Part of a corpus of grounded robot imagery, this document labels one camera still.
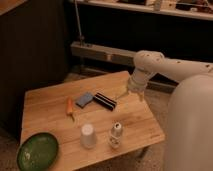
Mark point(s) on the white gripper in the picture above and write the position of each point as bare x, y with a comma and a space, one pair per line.
134, 87

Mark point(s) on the wooden shelf with clutter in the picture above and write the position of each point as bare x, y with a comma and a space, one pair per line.
155, 7

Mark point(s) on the dark cabinet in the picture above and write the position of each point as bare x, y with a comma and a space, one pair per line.
33, 54

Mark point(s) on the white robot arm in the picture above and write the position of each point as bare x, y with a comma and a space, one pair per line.
189, 135

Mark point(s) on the white paper cup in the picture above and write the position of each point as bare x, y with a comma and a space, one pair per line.
88, 136

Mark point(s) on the black whiteboard eraser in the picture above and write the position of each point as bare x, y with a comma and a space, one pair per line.
105, 101

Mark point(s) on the metal pole stand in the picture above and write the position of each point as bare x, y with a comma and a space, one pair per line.
81, 37

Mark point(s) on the blue sponge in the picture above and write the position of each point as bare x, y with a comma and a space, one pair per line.
83, 100

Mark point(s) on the long grey metal case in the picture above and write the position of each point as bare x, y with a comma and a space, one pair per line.
103, 53

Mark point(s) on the orange carrot toy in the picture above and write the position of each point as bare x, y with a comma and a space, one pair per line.
69, 110

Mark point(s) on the small clear bottle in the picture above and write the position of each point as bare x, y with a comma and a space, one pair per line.
115, 135

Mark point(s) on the green plate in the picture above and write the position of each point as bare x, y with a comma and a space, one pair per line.
38, 152

